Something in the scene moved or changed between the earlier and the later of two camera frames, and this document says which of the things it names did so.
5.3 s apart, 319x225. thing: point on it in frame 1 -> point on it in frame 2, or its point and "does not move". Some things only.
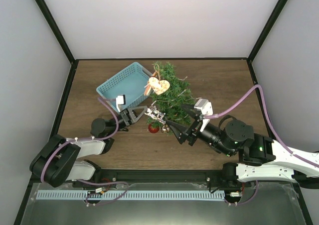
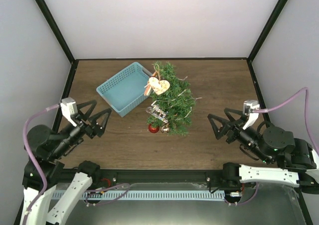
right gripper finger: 178,130 -> 225,124
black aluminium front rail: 226,176 does not move
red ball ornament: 152,130 does not move
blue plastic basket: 131,82 does not move
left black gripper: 129,116 -> 94,131
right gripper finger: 191,110 -> 237,112
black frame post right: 268,28 does not move
